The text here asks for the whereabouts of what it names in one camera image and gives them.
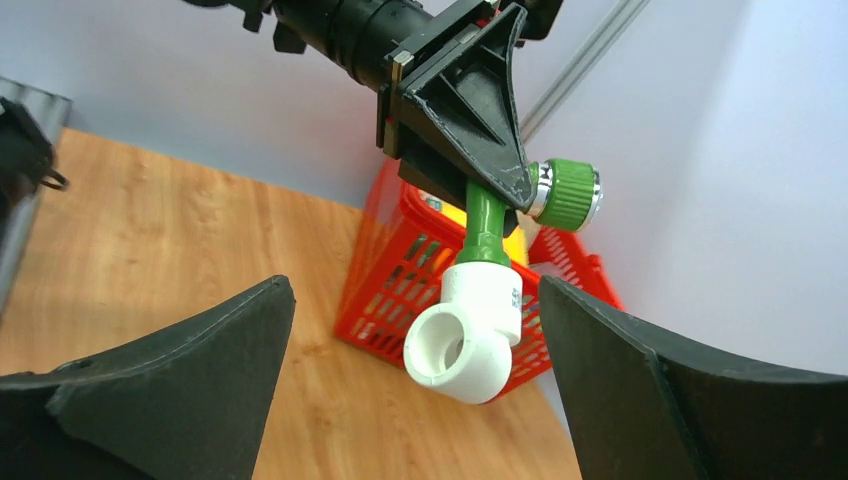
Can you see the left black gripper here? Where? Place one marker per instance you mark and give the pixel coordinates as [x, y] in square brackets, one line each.
[448, 108]

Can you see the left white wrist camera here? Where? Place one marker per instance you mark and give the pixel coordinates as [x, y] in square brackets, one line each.
[541, 15]

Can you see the yellow orange snack packet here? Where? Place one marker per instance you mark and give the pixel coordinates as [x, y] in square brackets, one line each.
[515, 245]

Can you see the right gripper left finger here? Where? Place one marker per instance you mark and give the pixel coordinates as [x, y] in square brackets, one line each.
[189, 401]

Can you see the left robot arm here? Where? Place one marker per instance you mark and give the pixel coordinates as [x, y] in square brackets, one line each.
[355, 35]

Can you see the red plastic shopping basket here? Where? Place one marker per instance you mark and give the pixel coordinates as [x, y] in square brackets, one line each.
[403, 247]

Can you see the white pipe elbow fitting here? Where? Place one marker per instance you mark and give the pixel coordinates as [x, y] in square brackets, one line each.
[461, 347]

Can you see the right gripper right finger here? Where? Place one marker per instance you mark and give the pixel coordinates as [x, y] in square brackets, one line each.
[643, 402]

